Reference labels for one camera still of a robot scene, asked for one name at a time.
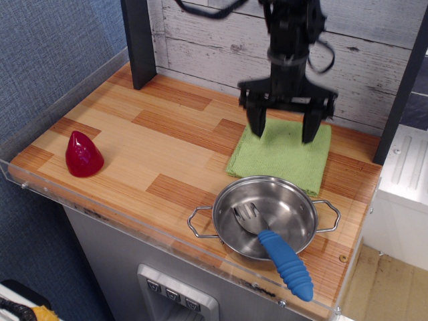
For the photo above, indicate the clear acrylic table guard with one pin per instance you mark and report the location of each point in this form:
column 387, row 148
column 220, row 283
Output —
column 165, row 150

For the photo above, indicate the yellow and black object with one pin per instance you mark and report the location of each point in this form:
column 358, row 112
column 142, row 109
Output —
column 11, row 310

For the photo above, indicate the green cloth napkin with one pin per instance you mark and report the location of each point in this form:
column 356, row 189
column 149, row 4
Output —
column 280, row 152

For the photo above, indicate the red plastic cone toy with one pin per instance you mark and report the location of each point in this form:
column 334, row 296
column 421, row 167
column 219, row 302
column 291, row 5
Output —
column 83, row 159

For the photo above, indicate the stainless steel pot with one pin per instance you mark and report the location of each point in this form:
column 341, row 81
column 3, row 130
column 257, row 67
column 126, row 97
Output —
column 287, row 209

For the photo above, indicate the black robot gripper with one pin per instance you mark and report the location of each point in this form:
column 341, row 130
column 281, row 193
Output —
column 287, row 88

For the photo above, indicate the grey toy fridge cabinet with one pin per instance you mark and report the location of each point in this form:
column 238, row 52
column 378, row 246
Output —
column 114, row 256

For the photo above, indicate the dark right frame post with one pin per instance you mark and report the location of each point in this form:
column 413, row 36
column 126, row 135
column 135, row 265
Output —
column 408, row 80

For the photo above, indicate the silver dispenser button panel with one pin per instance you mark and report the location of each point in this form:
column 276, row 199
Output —
column 167, row 298

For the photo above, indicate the blue handled slotted spatula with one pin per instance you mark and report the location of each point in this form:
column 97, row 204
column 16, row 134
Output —
column 289, row 266

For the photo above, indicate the white ribbed side unit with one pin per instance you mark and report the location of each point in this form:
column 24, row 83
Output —
column 396, row 223

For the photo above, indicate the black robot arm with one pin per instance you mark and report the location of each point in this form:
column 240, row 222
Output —
column 293, row 27

